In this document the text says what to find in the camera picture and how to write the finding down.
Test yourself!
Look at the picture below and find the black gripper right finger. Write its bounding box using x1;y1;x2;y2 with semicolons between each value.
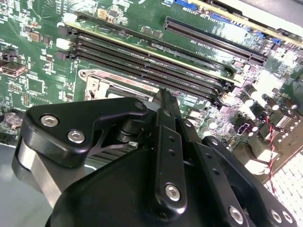
174;94;299;227

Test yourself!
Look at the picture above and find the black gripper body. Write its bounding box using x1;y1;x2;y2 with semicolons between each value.
46;146;227;227

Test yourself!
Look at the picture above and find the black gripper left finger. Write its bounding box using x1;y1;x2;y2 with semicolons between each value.
13;88;188;213

